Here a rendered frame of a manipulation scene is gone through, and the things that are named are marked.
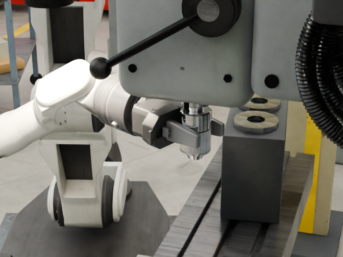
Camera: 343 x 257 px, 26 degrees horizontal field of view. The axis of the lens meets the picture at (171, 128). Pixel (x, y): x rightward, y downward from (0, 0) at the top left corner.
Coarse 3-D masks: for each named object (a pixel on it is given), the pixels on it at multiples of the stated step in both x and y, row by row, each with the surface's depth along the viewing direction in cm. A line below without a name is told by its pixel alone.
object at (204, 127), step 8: (184, 120) 109; (208, 120) 109; (192, 128) 108; (200, 128) 108; (208, 128) 109; (208, 136) 110; (208, 144) 110; (184, 152) 111; (192, 152) 110; (200, 152) 110; (208, 152) 111
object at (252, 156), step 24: (240, 120) 147; (264, 120) 148; (240, 144) 143; (264, 144) 142; (240, 168) 145; (264, 168) 145; (240, 192) 148; (264, 192) 147; (240, 216) 150; (264, 216) 149
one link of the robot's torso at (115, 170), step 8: (104, 168) 211; (112, 168) 211; (120, 168) 209; (112, 176) 212; (120, 176) 206; (120, 184) 204; (48, 192) 201; (120, 192) 200; (48, 200) 200; (120, 200) 199; (48, 208) 200; (120, 208) 200; (120, 216) 202
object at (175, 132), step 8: (168, 120) 110; (168, 128) 109; (176, 128) 109; (184, 128) 108; (168, 136) 110; (176, 136) 109; (184, 136) 108; (192, 136) 107; (200, 136) 107; (184, 144) 109; (192, 144) 108; (200, 144) 108
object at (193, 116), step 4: (204, 108) 110; (208, 108) 110; (180, 112) 109; (192, 112) 108; (196, 112) 108; (200, 112) 108; (204, 112) 108; (208, 112) 108; (184, 116) 108; (188, 116) 108; (192, 116) 108; (196, 116) 108; (200, 116) 108; (204, 116) 108; (208, 116) 108; (188, 120) 108; (192, 120) 108; (196, 120) 108; (200, 120) 108
